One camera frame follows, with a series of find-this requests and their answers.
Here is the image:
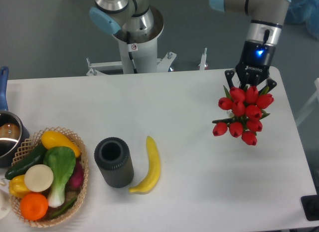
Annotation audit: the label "yellow bell pepper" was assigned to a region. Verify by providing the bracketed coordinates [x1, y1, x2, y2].
[9, 175, 31, 199]

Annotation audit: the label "black device at table edge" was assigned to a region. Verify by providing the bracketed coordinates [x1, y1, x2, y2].
[301, 195, 319, 221]

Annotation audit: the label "green chili pepper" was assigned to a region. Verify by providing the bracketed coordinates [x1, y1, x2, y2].
[47, 197, 77, 220]

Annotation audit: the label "blue plastic bag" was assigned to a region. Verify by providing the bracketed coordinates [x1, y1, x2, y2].
[285, 0, 319, 40]

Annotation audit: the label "orange fruit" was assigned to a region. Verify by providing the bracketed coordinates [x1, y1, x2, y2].
[19, 193, 48, 221]

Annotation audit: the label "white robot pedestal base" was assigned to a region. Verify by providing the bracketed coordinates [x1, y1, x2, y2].
[89, 6, 177, 74]

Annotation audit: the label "green cucumber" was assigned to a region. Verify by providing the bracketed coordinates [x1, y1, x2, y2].
[4, 143, 47, 180]

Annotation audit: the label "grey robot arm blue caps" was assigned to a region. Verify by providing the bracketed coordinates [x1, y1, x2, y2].
[89, 0, 291, 91]

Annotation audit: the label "blue saucepan with handle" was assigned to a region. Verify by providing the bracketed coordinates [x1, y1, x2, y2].
[0, 66, 29, 168]

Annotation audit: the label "yellow squash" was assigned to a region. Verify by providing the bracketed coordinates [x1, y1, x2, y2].
[41, 131, 81, 158]

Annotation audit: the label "purple red onion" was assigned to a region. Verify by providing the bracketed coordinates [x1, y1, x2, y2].
[68, 161, 84, 189]

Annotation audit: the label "white round radish slice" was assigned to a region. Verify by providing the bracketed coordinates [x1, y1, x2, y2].
[24, 164, 54, 192]

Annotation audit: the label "green bok choy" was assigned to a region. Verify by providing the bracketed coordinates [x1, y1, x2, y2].
[43, 146, 76, 208]

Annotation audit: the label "woven wicker basket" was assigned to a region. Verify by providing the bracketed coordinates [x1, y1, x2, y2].
[9, 127, 89, 228]

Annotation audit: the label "dark grey ribbed vase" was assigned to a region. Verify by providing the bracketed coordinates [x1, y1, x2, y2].
[94, 137, 134, 188]

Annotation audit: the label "white frame at right edge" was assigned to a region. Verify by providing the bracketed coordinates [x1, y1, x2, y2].
[295, 78, 319, 127]

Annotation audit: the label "white garlic piece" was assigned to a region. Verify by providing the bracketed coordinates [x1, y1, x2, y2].
[0, 179, 7, 187]

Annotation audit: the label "red tulip bouquet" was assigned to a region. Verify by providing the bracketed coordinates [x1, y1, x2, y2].
[212, 86, 274, 146]

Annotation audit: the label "yellow banana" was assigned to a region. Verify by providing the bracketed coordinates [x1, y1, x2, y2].
[129, 136, 161, 194]

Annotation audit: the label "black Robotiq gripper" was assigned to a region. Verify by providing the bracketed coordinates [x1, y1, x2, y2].
[224, 20, 282, 95]

